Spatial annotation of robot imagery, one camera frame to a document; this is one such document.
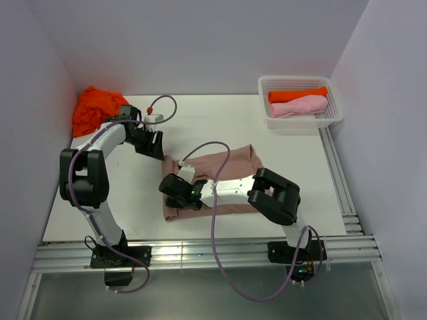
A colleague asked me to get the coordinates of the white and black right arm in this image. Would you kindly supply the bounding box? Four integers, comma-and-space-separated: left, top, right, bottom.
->
159, 165, 312, 260

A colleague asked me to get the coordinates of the rolled orange t-shirt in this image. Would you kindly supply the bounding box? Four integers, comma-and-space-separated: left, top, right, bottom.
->
268, 87, 328, 103

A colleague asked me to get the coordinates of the crumpled orange t-shirt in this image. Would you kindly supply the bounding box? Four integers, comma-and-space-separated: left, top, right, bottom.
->
71, 86, 128, 138

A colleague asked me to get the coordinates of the white perforated plastic basket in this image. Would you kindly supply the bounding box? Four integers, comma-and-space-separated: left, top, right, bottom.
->
258, 76, 344, 129

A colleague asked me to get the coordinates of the dusty pink t-shirt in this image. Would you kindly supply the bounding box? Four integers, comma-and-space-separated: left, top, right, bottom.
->
161, 145, 263, 222

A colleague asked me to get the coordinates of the aluminium frame rail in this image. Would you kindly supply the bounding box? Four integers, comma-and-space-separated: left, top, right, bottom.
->
31, 235, 382, 274

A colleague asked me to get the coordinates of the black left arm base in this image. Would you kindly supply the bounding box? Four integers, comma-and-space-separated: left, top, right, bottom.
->
84, 235, 151, 287

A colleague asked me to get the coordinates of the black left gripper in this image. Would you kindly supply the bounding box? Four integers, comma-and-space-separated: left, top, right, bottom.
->
126, 127, 165, 161

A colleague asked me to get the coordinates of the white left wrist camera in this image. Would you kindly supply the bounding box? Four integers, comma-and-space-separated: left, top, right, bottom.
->
143, 113, 164, 131

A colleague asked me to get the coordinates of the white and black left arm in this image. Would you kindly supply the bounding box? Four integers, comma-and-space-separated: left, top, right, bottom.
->
59, 105, 164, 266

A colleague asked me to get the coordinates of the rolled light pink t-shirt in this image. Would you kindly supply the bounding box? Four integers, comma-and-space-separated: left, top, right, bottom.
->
270, 95, 328, 118

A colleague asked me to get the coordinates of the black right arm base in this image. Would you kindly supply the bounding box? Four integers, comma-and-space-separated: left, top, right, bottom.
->
268, 240, 328, 285

